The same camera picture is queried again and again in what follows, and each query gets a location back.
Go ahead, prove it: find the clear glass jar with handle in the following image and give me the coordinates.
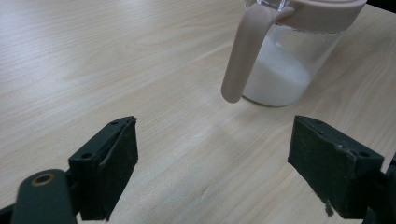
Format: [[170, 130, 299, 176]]
[[220, 0, 369, 108]]

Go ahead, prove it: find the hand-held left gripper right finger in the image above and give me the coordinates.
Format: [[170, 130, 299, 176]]
[[287, 115, 385, 220]]

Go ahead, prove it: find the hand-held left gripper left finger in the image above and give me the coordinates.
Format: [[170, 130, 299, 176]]
[[68, 116, 139, 222]]

